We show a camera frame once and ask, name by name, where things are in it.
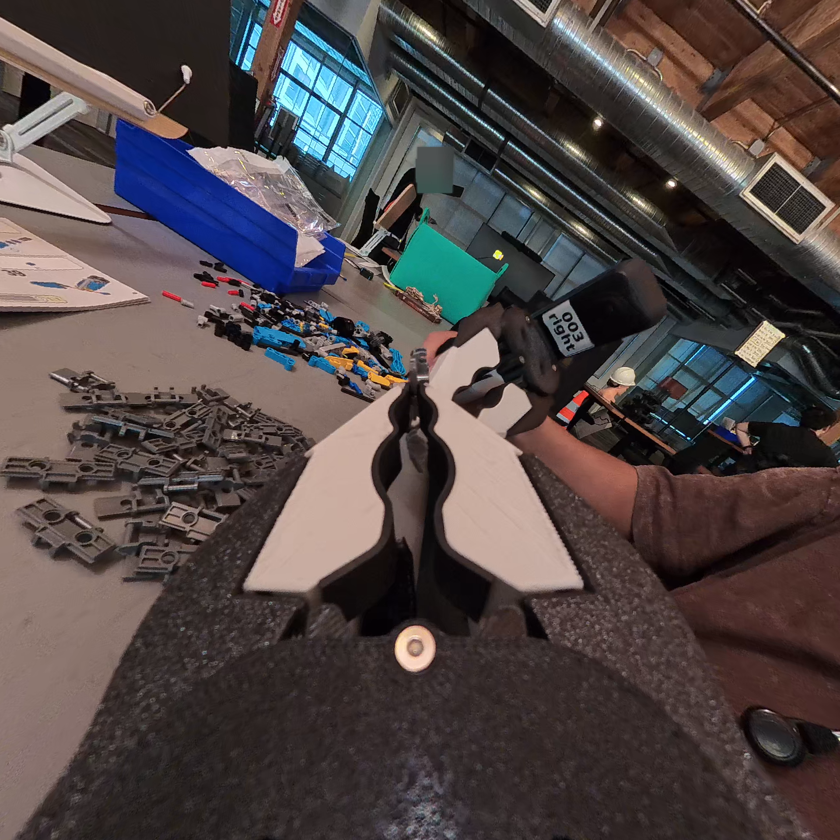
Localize white wall sign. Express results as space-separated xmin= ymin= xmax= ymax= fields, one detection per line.
xmin=735 ymin=320 xmax=785 ymax=367

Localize clear plastic bags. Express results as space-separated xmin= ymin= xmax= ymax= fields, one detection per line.
xmin=187 ymin=146 xmax=342 ymax=266

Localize blue plastic bin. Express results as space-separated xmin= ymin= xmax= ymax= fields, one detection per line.
xmin=113 ymin=118 xmax=347 ymax=295

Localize heap of mixed coloured bricks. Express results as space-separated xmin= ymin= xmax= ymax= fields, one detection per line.
xmin=197 ymin=285 xmax=409 ymax=403

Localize large paned window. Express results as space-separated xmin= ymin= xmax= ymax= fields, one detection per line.
xmin=236 ymin=0 xmax=385 ymax=181

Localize scattered black and red pins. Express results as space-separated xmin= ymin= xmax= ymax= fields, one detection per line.
xmin=161 ymin=259 xmax=260 ymax=309

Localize open instruction booklet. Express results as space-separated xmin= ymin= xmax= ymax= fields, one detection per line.
xmin=0 ymin=217 xmax=151 ymax=312

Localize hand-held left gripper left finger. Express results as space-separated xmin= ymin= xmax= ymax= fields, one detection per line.
xmin=244 ymin=384 xmax=421 ymax=597

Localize grey desk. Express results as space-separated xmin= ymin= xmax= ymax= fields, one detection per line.
xmin=0 ymin=144 xmax=473 ymax=840

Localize black partition panel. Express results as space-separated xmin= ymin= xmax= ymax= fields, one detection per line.
xmin=20 ymin=0 xmax=257 ymax=148

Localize black round badge reel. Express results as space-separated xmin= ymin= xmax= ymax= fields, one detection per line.
xmin=742 ymin=707 xmax=840 ymax=767

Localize white vent grille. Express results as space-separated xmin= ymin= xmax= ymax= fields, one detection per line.
xmin=742 ymin=154 xmax=836 ymax=244

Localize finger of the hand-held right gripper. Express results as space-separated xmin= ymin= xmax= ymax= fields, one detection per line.
xmin=428 ymin=327 xmax=505 ymax=404
xmin=474 ymin=386 xmax=534 ymax=439

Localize pile of grey track links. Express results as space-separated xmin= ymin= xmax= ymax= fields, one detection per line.
xmin=0 ymin=367 xmax=316 ymax=584

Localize silver ventilation duct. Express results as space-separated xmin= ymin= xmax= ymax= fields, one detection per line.
xmin=381 ymin=0 xmax=840 ymax=290

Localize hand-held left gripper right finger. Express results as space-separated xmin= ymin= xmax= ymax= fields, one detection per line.
xmin=420 ymin=381 xmax=585 ymax=597

